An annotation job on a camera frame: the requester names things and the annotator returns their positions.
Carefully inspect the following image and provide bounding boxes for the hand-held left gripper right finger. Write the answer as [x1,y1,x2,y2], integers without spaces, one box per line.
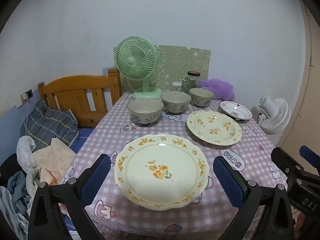
[212,156,295,240]

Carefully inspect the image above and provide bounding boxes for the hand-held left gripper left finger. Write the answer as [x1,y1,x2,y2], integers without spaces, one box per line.
[27,153,112,240]

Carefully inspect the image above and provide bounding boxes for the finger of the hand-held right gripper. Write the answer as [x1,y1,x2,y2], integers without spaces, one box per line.
[271,147,304,180]
[299,145,320,178]

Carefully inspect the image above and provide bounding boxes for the deep yellow floral plate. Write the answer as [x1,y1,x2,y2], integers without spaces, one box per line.
[186,110,242,145]

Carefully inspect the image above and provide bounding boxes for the large yellow floral plate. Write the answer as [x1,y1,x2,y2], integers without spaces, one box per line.
[114,133,209,211]

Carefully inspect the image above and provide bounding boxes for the small red patterned plate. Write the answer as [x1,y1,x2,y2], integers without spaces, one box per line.
[219,101,252,121]

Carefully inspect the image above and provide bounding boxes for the green rimmed floral bowl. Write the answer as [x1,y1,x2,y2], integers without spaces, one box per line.
[127,97,164,127]
[160,91,192,115]
[189,87,215,107]

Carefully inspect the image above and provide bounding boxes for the white floor fan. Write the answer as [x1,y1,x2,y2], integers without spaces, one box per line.
[251,95,292,135]

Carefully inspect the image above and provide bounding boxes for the peach cloth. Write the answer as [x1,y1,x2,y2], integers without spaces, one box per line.
[31,137,77,185]

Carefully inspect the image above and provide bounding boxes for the pink checked tablecloth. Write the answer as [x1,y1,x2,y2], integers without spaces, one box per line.
[59,91,292,240]

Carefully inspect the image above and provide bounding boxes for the beige door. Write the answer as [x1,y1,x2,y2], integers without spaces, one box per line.
[275,2,320,170]

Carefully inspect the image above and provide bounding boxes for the grey plaid pillow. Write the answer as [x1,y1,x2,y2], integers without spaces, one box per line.
[20,99,80,153]

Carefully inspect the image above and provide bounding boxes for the blue grey clothing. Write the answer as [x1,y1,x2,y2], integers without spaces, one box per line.
[0,171,38,240]

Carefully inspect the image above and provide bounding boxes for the dark cloth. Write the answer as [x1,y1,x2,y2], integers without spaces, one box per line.
[0,152,28,180]

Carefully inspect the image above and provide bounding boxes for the purple plush cushion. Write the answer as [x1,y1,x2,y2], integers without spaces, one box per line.
[199,78,235,100]

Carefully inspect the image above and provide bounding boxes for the wooden bed headboard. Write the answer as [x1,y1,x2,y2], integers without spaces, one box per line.
[37,69,122,128]

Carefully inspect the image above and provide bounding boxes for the glass jar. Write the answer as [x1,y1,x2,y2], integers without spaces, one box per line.
[182,71,201,94]

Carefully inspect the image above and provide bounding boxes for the green desk fan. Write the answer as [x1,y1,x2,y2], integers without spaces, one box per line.
[114,37,163,100]

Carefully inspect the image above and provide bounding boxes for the green patterned board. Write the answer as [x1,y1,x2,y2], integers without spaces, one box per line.
[114,44,211,93]

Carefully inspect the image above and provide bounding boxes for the white fan cord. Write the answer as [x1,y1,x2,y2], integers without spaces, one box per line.
[126,76,143,99]

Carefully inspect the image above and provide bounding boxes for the thin white cable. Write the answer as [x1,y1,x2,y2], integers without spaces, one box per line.
[24,99,32,130]

